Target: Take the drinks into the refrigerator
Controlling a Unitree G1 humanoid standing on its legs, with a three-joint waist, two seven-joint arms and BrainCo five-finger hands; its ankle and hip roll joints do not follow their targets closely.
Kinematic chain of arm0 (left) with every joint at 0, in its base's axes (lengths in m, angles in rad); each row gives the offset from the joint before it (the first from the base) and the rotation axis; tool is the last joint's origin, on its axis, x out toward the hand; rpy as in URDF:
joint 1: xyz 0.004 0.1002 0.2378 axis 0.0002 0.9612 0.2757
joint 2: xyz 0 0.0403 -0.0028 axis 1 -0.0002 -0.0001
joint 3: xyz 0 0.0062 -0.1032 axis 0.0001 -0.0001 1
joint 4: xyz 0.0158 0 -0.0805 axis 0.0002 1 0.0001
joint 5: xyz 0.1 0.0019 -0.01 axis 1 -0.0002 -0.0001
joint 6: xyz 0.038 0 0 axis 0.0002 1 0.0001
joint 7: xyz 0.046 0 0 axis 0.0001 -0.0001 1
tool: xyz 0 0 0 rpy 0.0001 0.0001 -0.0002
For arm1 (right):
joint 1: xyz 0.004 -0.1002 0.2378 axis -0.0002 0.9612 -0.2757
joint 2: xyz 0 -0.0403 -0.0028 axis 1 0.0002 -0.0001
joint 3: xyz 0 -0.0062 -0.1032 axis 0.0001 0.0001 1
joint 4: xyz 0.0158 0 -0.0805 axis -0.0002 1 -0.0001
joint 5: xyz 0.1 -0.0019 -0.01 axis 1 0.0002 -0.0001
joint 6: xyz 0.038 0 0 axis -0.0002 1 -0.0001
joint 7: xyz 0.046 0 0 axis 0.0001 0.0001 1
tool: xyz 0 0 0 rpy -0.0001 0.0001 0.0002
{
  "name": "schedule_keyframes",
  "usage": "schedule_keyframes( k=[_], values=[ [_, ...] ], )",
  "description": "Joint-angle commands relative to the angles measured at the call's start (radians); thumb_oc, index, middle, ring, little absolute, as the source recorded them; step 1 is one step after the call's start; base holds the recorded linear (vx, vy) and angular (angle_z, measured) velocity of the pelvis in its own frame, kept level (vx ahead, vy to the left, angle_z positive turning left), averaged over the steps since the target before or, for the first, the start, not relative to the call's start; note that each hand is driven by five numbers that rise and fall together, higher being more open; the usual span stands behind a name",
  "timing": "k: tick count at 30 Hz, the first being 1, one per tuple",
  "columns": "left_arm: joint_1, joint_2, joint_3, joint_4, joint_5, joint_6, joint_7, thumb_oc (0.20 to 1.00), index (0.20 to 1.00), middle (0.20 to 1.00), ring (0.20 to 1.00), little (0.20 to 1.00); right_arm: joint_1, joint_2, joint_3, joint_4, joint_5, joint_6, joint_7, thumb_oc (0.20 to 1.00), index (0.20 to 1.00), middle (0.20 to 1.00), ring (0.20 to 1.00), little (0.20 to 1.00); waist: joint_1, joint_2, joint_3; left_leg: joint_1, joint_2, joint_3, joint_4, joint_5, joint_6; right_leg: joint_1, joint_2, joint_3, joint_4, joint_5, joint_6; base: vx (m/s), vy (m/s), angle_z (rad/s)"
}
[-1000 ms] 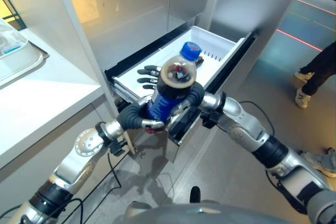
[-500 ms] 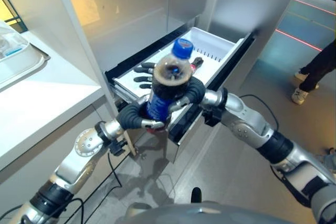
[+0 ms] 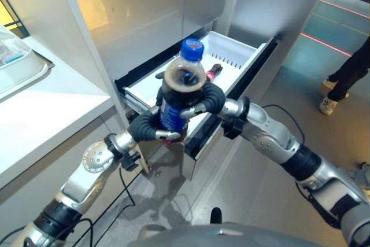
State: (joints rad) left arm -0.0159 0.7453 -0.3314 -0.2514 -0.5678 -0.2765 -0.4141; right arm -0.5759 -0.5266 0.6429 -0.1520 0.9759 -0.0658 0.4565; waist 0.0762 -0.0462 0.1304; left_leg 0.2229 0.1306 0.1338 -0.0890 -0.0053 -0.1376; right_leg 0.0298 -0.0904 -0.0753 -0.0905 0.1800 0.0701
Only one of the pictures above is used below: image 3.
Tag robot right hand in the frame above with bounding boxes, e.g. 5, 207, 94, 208
180, 83, 227, 118

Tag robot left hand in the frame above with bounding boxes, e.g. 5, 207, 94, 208
128, 89, 190, 144

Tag cola bottle with blue cap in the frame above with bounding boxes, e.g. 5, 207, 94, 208
157, 38, 207, 132

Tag refrigerator drawer with white bin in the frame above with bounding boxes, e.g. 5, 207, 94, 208
114, 30, 280, 183

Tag silver refrigerator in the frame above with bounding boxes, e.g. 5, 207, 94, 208
54, 0, 339, 183

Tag cola bottle with red label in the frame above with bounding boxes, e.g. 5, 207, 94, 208
204, 63, 225, 83

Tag white counter cabinet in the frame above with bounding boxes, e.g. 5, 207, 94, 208
0, 34, 151, 232

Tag robot dark foot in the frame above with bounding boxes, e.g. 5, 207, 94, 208
210, 207, 223, 225

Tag person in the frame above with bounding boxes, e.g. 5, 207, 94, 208
319, 35, 370, 116

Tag white tray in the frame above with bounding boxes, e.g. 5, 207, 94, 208
0, 27, 56, 100

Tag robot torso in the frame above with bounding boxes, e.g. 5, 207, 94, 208
138, 222, 320, 247

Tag clear plastic bag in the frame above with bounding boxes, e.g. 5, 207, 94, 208
0, 25, 31, 67

